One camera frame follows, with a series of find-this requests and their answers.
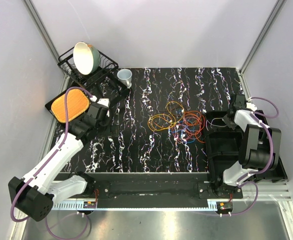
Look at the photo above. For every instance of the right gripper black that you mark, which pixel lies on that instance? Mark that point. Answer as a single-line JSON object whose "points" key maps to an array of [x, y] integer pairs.
{"points": [[226, 121]]}

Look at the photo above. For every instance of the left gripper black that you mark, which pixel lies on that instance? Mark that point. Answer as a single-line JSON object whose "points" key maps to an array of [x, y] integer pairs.
{"points": [[105, 133]]}

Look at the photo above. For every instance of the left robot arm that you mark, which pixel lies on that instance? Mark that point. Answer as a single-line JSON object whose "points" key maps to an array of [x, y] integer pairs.
{"points": [[35, 193]]}

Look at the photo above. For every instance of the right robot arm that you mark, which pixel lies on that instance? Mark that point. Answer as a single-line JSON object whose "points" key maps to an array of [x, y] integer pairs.
{"points": [[237, 175]]}

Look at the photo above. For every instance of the orange woven mat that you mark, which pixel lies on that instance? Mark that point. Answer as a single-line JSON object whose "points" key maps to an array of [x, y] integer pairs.
{"points": [[77, 103]]}

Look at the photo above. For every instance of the black compartment organizer tray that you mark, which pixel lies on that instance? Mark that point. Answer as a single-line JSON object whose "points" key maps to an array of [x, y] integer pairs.
{"points": [[225, 146]]}

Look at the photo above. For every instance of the light blue cup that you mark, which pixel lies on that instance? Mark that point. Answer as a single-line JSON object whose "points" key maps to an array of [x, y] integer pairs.
{"points": [[125, 77]]}

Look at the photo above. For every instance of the cream and green bowl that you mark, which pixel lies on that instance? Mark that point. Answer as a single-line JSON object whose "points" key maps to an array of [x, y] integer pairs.
{"points": [[86, 58]]}

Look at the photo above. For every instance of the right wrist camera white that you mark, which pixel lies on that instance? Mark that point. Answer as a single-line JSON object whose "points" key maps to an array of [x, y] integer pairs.
{"points": [[251, 106]]}

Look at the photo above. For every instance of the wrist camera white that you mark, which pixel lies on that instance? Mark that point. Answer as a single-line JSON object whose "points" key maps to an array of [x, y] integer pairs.
{"points": [[102, 101], [251, 106]]}

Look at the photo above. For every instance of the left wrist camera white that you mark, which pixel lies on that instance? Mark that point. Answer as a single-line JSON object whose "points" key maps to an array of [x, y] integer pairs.
{"points": [[102, 101]]}

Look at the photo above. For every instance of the black wire dish rack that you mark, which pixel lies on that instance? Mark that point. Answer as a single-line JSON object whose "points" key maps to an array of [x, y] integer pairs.
{"points": [[102, 82]]}

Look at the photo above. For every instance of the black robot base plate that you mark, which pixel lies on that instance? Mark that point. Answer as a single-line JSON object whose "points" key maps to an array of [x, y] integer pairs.
{"points": [[151, 191]]}

